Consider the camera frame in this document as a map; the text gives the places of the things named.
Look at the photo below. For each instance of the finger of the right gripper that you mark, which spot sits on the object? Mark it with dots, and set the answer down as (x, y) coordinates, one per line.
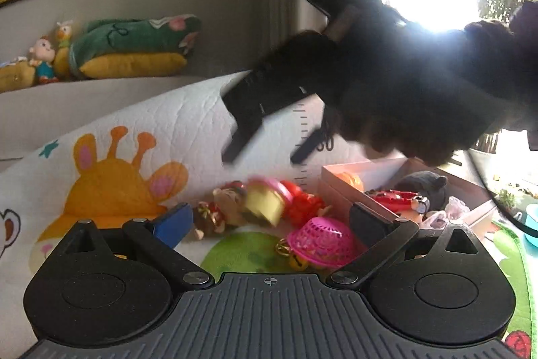
(320, 139)
(253, 97)

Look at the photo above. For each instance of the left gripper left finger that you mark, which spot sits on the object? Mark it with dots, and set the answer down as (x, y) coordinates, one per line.
(155, 241)

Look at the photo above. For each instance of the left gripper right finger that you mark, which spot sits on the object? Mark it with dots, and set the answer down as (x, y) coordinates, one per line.
(385, 242)

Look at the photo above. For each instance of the red black figurine doll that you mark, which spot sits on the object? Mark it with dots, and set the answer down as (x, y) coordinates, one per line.
(398, 200)

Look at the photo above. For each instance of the orange toy pumpkin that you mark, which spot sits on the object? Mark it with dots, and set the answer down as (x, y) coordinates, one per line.
(352, 179)

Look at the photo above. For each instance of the red hooded doll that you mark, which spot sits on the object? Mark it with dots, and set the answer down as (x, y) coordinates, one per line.
(303, 207)

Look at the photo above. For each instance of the black plush cat toy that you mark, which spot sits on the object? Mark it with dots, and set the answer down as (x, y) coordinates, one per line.
(428, 184)

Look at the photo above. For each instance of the pink cupcake toy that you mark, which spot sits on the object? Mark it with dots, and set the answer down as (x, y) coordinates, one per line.
(265, 201)

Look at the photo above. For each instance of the pink checkered doll dress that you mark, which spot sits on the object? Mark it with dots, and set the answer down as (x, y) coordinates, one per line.
(455, 210)

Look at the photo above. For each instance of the pink cardboard box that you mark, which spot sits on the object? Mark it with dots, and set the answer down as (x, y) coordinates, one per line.
(384, 174)

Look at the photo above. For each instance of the pink toy net scoop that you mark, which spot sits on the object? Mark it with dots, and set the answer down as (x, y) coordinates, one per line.
(323, 244)

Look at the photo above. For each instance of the black haired figurine doll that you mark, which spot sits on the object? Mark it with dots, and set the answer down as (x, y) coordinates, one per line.
(224, 211)

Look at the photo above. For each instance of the colourful play mat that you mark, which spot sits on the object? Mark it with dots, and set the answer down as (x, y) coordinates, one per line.
(72, 285)

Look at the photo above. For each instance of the green yellow plush pillow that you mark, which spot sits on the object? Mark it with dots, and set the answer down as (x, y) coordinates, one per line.
(170, 34)

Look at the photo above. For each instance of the yellow duck plush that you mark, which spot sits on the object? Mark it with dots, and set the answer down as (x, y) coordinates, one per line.
(63, 35)

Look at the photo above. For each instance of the small cartoon boy doll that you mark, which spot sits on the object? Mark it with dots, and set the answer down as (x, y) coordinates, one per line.
(42, 56)

